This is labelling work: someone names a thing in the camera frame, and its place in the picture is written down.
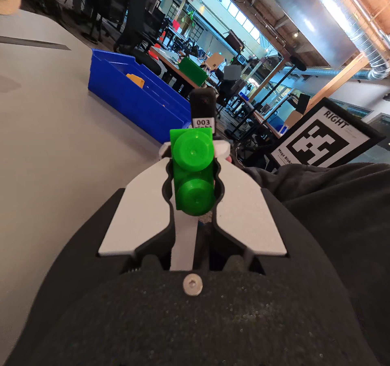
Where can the person's right hand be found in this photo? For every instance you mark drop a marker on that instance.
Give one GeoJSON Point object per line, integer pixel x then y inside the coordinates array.
{"type": "Point", "coordinates": [229, 160]}

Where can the pile of colourful toy blocks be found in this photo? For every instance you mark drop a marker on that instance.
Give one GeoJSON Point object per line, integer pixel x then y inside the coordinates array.
{"type": "Point", "coordinates": [135, 80]}

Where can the black office chair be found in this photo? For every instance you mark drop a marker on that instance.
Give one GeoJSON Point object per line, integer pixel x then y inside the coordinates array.
{"type": "Point", "coordinates": [137, 22]}

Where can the blue plastic bin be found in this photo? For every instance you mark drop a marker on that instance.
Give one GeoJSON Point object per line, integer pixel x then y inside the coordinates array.
{"type": "Point", "coordinates": [128, 104]}

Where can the person's dark sweatshirt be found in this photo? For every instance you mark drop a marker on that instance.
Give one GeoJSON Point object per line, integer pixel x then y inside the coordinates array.
{"type": "Point", "coordinates": [335, 219]}

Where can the silver air duct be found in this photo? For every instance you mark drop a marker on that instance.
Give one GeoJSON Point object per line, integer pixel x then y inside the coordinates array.
{"type": "Point", "coordinates": [365, 31]}

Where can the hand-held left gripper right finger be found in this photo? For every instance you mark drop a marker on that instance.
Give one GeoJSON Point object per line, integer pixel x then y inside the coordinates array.
{"type": "Point", "coordinates": [249, 213]}

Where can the green plastic crate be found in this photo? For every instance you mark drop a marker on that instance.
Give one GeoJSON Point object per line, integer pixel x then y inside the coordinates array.
{"type": "Point", "coordinates": [192, 72]}

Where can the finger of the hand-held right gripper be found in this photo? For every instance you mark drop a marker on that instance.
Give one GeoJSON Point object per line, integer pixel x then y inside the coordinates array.
{"type": "Point", "coordinates": [221, 148]}
{"type": "Point", "coordinates": [166, 151]}

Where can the black white marker board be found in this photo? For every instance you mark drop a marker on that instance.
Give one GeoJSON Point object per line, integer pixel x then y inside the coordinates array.
{"type": "Point", "coordinates": [320, 140]}

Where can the brown wooden desk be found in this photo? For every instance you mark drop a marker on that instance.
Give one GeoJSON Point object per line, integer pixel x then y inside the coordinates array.
{"type": "Point", "coordinates": [170, 60]}

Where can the small light wooden board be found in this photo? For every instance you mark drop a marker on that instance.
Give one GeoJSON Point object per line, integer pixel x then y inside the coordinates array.
{"type": "Point", "coordinates": [214, 63]}

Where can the green double toy block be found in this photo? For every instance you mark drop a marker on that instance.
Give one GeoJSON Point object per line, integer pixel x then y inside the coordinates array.
{"type": "Point", "coordinates": [192, 159]}

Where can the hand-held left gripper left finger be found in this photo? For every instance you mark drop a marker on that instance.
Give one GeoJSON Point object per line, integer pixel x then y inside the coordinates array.
{"type": "Point", "coordinates": [137, 213]}

